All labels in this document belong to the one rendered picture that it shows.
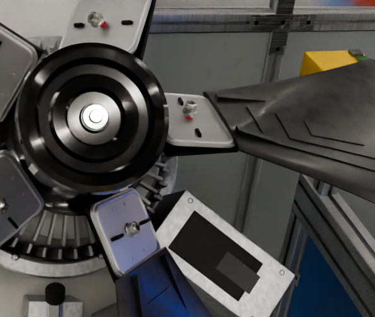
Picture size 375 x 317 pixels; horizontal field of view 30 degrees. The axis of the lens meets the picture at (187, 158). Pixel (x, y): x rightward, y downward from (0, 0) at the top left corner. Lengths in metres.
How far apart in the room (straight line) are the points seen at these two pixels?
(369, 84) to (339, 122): 0.09
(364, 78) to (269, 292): 0.25
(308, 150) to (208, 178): 0.98
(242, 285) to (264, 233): 1.04
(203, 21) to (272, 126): 0.78
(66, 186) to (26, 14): 0.36
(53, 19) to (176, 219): 0.29
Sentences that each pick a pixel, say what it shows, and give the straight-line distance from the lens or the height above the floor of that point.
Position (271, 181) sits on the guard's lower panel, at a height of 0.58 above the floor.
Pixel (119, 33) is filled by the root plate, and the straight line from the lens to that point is 0.61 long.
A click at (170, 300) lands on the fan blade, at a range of 0.62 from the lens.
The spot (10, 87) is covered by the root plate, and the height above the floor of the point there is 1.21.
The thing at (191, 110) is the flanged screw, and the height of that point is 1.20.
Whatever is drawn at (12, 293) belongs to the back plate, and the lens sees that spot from 0.81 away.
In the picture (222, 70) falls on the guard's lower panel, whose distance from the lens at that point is 1.46.
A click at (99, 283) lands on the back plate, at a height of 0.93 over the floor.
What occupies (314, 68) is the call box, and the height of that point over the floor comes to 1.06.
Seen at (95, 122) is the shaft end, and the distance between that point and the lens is 0.54.
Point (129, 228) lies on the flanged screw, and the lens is 0.60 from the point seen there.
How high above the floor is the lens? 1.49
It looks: 33 degrees down
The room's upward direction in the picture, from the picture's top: 8 degrees clockwise
